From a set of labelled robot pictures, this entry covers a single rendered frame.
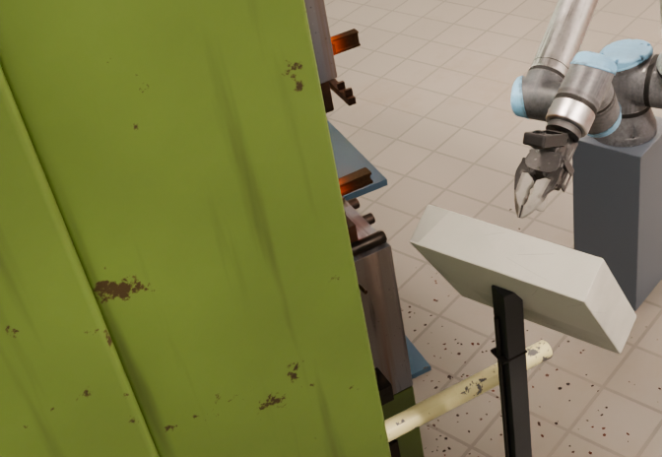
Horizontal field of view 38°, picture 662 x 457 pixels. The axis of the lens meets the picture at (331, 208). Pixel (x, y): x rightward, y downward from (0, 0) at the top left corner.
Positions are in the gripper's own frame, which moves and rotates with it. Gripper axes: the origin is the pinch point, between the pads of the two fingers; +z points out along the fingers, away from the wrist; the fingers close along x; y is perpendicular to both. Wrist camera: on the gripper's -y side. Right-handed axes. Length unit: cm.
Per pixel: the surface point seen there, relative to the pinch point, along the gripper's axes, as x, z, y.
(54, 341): 25, 61, -68
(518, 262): -14.0, 16.2, -21.7
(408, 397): 30, 38, 51
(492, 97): 125, -109, 187
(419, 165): 125, -58, 157
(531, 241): -14.5, 12.0, -21.7
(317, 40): 32, -7, -41
